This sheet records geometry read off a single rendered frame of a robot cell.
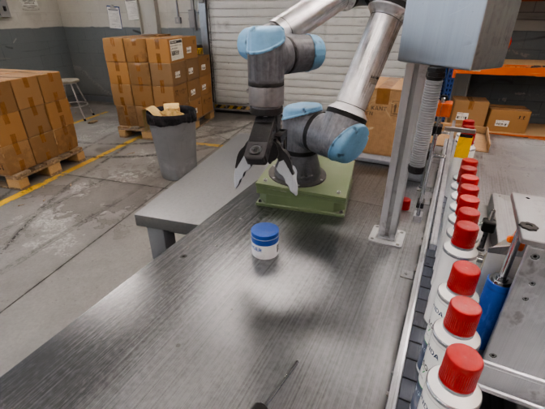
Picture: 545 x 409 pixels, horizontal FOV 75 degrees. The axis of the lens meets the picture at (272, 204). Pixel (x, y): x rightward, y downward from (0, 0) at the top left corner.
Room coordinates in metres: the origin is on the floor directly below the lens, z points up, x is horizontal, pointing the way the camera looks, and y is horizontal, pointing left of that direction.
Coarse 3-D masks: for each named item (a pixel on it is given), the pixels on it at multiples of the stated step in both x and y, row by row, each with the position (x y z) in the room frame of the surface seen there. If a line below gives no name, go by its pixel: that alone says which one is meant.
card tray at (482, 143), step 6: (444, 126) 1.86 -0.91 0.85; (450, 126) 1.84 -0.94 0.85; (456, 126) 1.83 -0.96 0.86; (474, 126) 1.79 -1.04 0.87; (456, 132) 1.80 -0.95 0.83; (480, 132) 1.78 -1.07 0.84; (486, 132) 1.76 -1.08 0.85; (438, 138) 1.70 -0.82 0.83; (444, 138) 1.70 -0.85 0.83; (480, 138) 1.70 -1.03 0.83; (486, 138) 1.69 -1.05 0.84; (438, 144) 1.60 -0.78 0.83; (474, 144) 1.60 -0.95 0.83; (480, 144) 1.60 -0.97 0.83; (486, 144) 1.60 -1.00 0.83; (480, 150) 1.52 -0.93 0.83; (486, 150) 1.52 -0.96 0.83
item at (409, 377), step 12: (444, 204) 0.92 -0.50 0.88; (432, 252) 0.68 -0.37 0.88; (432, 264) 0.64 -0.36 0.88; (420, 288) 0.56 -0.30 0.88; (420, 300) 0.52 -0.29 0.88; (420, 312) 0.49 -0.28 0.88; (420, 324) 0.46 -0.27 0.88; (420, 336) 0.44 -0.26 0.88; (408, 348) 0.41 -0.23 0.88; (420, 348) 0.41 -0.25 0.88; (408, 360) 0.39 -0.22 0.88; (408, 372) 0.36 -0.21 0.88; (408, 384) 0.34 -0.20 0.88; (408, 396) 0.33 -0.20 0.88; (408, 408) 0.31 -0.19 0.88
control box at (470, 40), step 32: (416, 0) 0.77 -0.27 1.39; (448, 0) 0.71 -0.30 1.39; (480, 0) 0.66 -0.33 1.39; (512, 0) 0.67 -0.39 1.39; (416, 32) 0.76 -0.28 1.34; (448, 32) 0.70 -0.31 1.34; (480, 32) 0.65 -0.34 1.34; (512, 32) 0.69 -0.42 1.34; (448, 64) 0.68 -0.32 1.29; (480, 64) 0.65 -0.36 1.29
